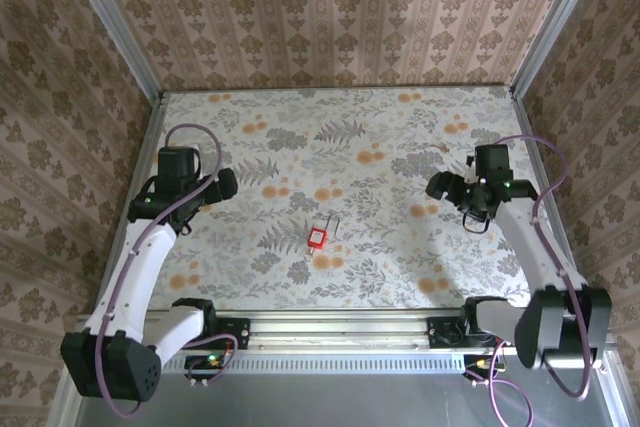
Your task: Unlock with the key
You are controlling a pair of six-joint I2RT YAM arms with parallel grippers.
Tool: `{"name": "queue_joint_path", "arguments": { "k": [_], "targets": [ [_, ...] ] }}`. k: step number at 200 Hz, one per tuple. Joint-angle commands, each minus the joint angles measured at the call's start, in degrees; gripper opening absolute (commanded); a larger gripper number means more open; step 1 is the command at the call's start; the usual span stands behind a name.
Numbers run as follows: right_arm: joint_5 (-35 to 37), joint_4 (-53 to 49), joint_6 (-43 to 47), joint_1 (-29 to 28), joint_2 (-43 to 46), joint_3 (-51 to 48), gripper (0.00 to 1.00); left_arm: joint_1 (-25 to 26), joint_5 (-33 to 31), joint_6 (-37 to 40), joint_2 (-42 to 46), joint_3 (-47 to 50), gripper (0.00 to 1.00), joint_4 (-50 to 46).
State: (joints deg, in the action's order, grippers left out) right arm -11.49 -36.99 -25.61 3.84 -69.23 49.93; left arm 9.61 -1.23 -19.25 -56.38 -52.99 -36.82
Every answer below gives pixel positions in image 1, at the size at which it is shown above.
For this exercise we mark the red padlock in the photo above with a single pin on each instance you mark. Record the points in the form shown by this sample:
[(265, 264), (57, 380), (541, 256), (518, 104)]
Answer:
[(316, 238)]

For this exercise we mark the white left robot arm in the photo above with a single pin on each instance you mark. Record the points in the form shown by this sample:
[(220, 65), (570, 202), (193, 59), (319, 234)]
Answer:
[(145, 267)]

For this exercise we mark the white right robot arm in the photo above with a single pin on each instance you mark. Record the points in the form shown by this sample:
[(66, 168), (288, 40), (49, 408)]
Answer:
[(530, 242)]

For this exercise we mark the small controller board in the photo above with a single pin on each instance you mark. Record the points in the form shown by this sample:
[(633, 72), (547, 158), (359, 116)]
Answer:
[(207, 364), (482, 364)]

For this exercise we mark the grey metal sheet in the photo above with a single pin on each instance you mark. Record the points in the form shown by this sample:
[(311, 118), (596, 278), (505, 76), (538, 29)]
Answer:
[(320, 399)]

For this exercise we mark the aluminium table side rail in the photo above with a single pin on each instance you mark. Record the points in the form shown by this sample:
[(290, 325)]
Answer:
[(142, 187), (547, 177)]

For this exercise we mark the aluminium corner post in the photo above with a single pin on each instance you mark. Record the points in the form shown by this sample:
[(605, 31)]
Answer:
[(555, 22), (112, 22)]

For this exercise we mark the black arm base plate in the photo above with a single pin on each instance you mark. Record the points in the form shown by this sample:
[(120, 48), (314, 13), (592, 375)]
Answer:
[(445, 332), (232, 332)]

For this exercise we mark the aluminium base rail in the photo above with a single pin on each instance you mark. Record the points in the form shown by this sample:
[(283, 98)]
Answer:
[(340, 329)]

